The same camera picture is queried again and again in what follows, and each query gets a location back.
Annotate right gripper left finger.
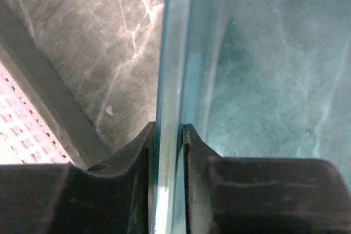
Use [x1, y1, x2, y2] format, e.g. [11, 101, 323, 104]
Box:
[1, 122, 155, 233]

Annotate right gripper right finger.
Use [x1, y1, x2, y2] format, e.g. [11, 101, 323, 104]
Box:
[182, 124, 350, 233]

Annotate white perforated basket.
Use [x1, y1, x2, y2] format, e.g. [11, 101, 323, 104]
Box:
[1, 65, 73, 164]

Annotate teal transparent container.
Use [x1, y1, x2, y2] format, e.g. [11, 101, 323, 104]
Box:
[151, 0, 350, 233]

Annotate dark grey container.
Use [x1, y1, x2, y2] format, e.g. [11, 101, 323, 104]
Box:
[0, 1, 116, 169]

